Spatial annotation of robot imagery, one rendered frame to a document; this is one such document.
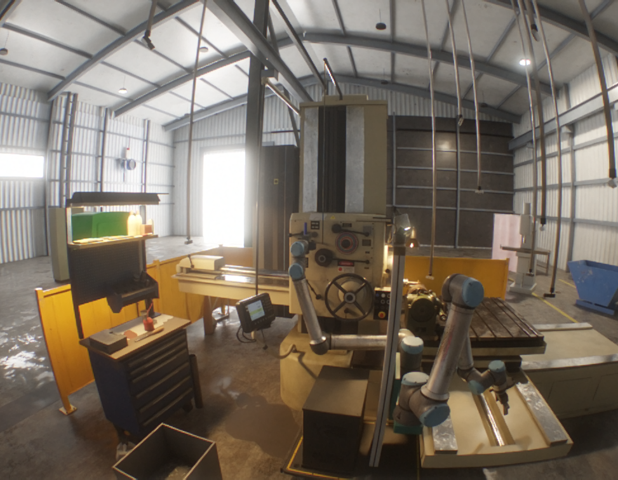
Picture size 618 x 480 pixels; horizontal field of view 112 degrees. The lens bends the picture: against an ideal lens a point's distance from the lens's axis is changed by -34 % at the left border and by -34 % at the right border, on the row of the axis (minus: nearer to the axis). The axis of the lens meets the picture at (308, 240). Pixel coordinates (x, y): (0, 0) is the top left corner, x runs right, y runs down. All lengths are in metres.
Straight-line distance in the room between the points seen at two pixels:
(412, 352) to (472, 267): 3.19
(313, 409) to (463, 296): 1.04
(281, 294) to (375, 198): 1.29
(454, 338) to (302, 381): 1.87
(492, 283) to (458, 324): 3.88
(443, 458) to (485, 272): 3.76
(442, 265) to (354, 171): 2.47
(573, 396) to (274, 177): 3.88
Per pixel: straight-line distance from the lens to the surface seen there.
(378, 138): 3.17
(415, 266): 4.96
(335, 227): 2.41
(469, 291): 1.40
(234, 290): 3.19
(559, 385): 3.48
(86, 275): 2.70
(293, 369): 3.02
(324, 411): 1.87
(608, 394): 4.05
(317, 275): 2.56
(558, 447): 2.18
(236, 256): 5.52
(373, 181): 3.11
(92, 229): 5.10
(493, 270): 5.25
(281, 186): 3.29
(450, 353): 1.48
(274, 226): 3.31
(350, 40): 12.95
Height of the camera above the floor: 1.97
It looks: 6 degrees down
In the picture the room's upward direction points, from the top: 1 degrees clockwise
